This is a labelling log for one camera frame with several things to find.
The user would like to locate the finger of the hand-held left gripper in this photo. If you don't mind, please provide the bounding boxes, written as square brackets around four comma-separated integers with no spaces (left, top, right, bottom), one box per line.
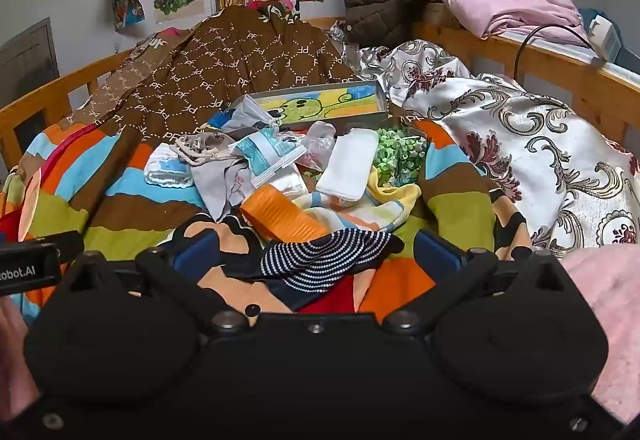
[17,230,85,264]

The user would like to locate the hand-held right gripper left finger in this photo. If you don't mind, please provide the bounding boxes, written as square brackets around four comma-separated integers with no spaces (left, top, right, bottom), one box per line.
[70,229,251,335]

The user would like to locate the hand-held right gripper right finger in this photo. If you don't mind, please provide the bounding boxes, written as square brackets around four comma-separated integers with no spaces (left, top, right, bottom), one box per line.
[382,229,563,336]

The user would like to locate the light grey cloth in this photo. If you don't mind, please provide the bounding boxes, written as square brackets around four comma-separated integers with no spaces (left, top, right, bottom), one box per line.
[190,155,261,223]

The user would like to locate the yellow blue striped towel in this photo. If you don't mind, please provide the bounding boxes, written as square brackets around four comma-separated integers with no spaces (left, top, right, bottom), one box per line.
[300,170,423,238]

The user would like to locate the white blue-print pouch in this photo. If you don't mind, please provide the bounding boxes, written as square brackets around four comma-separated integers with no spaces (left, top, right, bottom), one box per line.
[144,142,196,188]

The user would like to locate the orange plastic cup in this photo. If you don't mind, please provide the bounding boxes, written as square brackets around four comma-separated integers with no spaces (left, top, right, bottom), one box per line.
[240,184,331,243]

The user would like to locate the beige drawstring bag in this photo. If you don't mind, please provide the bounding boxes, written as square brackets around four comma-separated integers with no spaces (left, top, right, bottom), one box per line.
[172,130,241,168]

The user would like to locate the turquoise white mask packet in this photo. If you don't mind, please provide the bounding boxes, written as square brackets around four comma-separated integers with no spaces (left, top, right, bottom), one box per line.
[229,127,307,190]

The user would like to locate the white cloth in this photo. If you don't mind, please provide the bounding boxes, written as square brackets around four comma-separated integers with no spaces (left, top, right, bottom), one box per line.
[315,127,380,198]

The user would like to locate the grey shallow box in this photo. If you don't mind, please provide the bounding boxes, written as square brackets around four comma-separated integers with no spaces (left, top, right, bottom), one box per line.
[227,80,391,133]

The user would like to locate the person's left hand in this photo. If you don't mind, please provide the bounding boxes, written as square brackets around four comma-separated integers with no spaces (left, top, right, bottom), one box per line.
[0,299,40,407]

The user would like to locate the colourful wavy striped blanket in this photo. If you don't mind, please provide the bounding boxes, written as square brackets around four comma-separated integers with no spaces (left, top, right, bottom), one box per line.
[0,112,533,321]

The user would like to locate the green dotted cloth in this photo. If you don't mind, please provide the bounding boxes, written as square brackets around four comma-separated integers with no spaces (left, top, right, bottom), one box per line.
[372,127,428,188]

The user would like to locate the navy white striped sock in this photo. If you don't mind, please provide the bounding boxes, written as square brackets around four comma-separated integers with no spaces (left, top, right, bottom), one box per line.
[250,227,406,301]

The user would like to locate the silver floral satin quilt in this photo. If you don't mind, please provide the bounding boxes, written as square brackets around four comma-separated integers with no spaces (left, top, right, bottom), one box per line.
[327,20,640,261]

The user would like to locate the crumpled clear plastic bag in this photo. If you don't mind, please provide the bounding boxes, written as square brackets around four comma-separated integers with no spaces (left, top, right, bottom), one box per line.
[220,95,278,131]

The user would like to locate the clear plastic bag pink contents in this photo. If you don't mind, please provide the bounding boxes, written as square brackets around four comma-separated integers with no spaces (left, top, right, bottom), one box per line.
[297,120,338,171]

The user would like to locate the tan letter-patterned cloth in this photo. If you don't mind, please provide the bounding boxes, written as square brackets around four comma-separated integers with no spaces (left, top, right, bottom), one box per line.
[75,27,201,131]

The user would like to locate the pink fluffy blanket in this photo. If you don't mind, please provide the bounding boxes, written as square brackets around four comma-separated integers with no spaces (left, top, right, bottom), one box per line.
[560,245,640,423]

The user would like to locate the cartoon alien towel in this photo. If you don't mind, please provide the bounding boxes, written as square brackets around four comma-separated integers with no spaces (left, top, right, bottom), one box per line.
[252,84,383,125]

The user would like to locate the brown letter-patterned blanket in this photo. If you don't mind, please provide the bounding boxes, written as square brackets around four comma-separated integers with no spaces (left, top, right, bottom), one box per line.
[65,5,361,148]

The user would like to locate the pink folded cloth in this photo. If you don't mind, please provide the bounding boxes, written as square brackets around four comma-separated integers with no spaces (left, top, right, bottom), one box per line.
[434,0,591,40]

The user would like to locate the white electrical adapter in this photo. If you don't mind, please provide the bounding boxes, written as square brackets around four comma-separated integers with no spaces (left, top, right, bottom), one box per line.
[587,15,623,63]

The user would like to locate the blue cloth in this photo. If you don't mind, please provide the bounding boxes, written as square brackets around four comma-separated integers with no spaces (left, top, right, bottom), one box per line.
[580,7,608,33]

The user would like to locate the grey wall panel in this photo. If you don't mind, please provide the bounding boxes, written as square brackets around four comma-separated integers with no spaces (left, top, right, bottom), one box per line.
[0,17,61,96]

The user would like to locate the wooden bed frame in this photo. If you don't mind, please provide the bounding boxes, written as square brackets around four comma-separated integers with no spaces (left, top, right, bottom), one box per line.
[0,2,640,171]

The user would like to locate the black cable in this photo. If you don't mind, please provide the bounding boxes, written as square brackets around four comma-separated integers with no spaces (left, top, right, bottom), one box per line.
[514,24,593,81]

